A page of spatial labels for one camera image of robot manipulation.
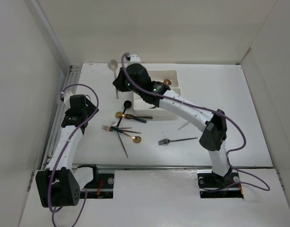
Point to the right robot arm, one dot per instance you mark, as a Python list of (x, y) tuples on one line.
[(213, 126)]

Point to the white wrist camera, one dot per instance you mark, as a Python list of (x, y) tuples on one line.
[(65, 96), (133, 58)]

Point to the aluminium rail left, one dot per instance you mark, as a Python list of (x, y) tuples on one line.
[(53, 134)]

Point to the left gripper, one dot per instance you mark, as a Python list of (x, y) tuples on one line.
[(91, 109)]

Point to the aluminium rail front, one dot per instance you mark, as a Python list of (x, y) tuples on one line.
[(139, 167)]

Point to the black spoon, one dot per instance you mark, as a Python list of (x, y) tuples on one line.
[(127, 104)]

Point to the far white container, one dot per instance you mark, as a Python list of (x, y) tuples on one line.
[(162, 75)]

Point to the rose gold fork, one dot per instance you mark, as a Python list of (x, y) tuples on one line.
[(107, 128)]

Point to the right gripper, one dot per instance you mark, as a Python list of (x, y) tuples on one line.
[(119, 82)]

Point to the copper spoon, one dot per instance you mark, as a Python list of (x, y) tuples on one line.
[(167, 82)]

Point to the near white container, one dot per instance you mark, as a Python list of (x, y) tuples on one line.
[(142, 109)]

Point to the gold spoon green handle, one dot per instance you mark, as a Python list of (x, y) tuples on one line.
[(135, 139), (119, 114)]

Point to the aluminium rail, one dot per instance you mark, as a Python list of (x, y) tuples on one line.
[(53, 134), (139, 167)]

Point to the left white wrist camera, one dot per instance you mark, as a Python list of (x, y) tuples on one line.
[(65, 96)]

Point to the long silver fork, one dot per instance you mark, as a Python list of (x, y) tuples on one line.
[(114, 124)]

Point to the dark grey fork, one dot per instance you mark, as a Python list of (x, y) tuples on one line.
[(167, 141)]

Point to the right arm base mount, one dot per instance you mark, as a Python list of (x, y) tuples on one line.
[(213, 186)]

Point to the white container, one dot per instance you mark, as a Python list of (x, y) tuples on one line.
[(162, 75), (142, 109)]

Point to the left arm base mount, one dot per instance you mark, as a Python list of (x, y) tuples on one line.
[(99, 185)]

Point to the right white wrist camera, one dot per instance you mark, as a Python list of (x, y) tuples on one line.
[(133, 58)]

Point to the brown spoon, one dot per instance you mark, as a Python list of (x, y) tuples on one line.
[(140, 116)]

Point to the white spoon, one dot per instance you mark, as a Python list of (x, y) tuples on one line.
[(113, 66)]

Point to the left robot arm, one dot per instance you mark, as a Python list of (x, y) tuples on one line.
[(58, 185)]

